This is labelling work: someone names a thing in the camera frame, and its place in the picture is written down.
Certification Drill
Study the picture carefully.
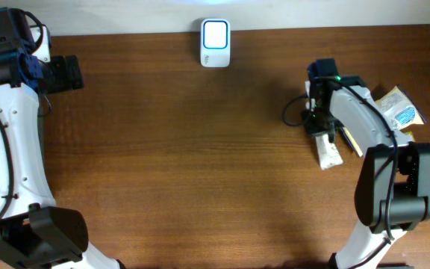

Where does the white Pantene tube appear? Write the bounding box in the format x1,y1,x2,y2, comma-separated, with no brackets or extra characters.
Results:
315,134,343,170

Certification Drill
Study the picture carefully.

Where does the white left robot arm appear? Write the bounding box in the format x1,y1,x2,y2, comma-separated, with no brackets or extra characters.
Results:
0,7,122,268

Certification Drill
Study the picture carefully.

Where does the white snack bag gold trim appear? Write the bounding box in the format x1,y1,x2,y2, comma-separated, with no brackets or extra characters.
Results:
329,85,426,157

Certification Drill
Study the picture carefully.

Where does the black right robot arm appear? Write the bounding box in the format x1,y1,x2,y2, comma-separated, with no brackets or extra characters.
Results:
302,58,430,268

